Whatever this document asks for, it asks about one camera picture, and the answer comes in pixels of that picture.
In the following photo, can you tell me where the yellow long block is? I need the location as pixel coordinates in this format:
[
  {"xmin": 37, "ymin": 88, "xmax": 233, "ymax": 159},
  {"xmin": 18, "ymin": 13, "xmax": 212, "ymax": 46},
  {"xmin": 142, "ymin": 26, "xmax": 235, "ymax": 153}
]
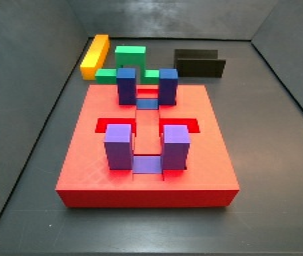
[{"xmin": 80, "ymin": 34, "xmax": 109, "ymax": 80}]

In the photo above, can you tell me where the red board with slots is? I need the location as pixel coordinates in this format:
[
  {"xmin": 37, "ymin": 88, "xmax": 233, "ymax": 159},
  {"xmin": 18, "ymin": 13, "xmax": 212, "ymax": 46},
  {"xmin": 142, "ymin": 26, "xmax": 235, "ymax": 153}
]
[{"xmin": 55, "ymin": 85, "xmax": 239, "ymax": 208}]

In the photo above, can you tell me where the purple U-shaped block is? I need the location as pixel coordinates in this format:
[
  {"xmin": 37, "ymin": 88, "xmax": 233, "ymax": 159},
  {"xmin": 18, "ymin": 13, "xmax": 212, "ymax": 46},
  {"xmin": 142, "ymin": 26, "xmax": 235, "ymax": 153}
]
[{"xmin": 104, "ymin": 124, "xmax": 190, "ymax": 174}]

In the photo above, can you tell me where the dark blue U-shaped block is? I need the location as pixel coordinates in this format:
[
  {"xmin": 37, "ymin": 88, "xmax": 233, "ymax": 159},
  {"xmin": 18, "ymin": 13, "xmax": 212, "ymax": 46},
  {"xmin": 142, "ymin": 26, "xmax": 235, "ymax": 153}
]
[{"xmin": 116, "ymin": 68, "xmax": 177, "ymax": 106}]

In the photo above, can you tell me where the green bridge-shaped block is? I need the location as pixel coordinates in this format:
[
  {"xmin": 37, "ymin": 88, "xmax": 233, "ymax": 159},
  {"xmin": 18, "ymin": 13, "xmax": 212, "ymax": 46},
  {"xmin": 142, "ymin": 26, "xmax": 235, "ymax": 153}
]
[{"xmin": 94, "ymin": 45, "xmax": 158, "ymax": 84}]

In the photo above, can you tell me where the black block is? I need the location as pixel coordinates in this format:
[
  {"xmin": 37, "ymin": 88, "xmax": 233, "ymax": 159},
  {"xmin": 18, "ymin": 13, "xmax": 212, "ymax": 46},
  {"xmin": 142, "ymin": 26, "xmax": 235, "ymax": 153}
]
[{"xmin": 173, "ymin": 49, "xmax": 225, "ymax": 78}]

